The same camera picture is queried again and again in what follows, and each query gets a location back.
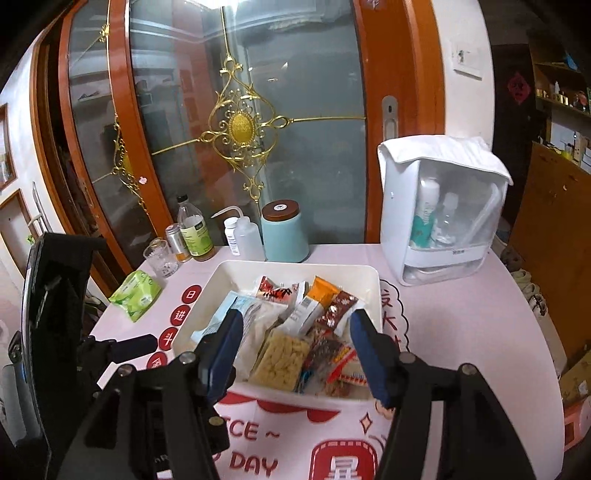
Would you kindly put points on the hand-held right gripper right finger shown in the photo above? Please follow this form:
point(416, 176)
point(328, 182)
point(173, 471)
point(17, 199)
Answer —
point(369, 364)

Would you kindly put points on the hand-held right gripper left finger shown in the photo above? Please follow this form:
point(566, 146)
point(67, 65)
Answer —
point(226, 355)

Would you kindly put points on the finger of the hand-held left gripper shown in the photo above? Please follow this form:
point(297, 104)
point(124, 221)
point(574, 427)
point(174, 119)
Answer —
point(134, 347)

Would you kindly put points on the dark dried fruit packet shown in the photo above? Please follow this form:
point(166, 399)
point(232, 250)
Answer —
point(323, 355)

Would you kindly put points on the light blue bread packet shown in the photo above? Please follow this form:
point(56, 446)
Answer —
point(251, 307)

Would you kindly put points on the rice cracker red packet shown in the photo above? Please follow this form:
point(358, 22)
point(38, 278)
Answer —
point(281, 362)

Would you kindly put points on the nut brittle clear packet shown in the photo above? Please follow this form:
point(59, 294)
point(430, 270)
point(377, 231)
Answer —
point(341, 307)

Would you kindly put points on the red white cartoon packet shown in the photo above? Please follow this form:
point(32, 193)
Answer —
point(272, 293)

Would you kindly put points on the white plastic tray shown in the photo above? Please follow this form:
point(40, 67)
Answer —
point(240, 274)

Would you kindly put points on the orange white snack packet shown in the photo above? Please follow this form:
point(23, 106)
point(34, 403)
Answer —
point(314, 295)

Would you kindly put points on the green tissue pack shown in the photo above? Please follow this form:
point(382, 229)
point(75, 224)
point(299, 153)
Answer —
point(136, 295)

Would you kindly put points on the clear glass cup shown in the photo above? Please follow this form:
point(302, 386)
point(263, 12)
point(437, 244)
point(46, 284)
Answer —
point(159, 261)

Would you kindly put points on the pink printed tablecloth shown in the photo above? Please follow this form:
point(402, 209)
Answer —
point(461, 346)

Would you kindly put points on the small metal can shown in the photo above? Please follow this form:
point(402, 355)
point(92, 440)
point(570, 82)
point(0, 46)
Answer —
point(175, 242)

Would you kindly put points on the clear squeeze wash bottle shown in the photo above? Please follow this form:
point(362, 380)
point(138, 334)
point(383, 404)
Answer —
point(249, 240)

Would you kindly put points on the white pill bottle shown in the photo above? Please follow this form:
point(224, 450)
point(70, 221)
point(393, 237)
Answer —
point(232, 237)

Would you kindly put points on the glass bottle green label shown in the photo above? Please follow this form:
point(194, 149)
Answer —
point(196, 235)

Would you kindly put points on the teal canister brown lid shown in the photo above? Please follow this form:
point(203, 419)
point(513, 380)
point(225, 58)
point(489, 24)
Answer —
point(284, 235)

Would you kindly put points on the white teal bottle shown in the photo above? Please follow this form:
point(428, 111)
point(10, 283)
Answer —
point(425, 217)

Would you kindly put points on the white storage organizer box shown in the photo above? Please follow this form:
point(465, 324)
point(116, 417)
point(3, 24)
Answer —
point(397, 207)

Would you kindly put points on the clear plastic bottle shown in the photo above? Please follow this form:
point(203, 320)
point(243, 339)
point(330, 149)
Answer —
point(447, 221)

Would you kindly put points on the row of shoes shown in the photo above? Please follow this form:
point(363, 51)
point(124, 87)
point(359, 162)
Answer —
point(526, 286)

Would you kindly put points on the cardboard box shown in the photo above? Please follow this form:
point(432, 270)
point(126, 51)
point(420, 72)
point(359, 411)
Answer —
point(577, 378)

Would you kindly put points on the orange framed glass door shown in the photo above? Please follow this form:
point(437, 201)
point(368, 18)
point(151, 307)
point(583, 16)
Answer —
point(92, 115)
point(314, 161)

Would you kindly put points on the pink plastic container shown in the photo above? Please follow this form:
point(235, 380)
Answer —
point(579, 424)

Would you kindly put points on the wooden shelf cabinet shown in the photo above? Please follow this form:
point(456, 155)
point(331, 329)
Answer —
point(554, 207)

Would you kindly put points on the red paper decoration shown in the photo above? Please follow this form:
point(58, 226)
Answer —
point(518, 87)

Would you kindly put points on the wooden picture frame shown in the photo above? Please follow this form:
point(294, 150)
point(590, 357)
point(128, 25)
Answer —
point(16, 226)

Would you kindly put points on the white wall switch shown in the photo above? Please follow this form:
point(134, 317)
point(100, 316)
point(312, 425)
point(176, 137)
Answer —
point(467, 57)

